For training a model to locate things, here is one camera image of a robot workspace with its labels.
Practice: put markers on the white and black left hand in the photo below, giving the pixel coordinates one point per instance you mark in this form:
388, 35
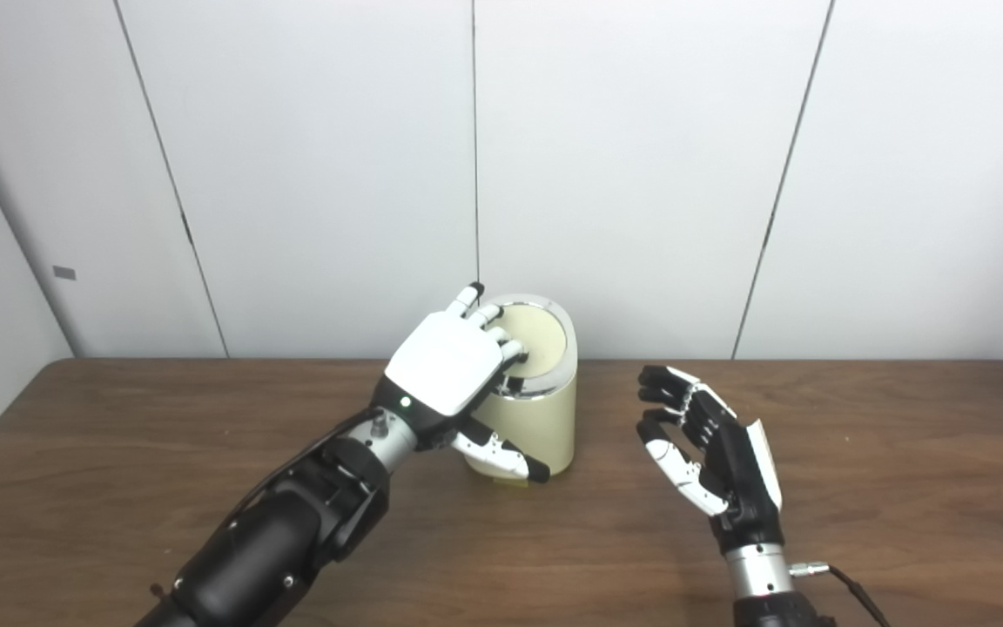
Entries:
445, 361

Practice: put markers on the white and black right hand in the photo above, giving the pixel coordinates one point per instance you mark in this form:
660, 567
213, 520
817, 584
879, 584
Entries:
741, 479

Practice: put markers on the round cream bin lid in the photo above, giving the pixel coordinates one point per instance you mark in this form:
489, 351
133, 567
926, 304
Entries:
545, 340

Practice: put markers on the cream-colored bin body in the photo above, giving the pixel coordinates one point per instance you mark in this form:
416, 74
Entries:
541, 427

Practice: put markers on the small grey wall sticker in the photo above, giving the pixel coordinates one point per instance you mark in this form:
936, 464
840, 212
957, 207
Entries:
64, 273

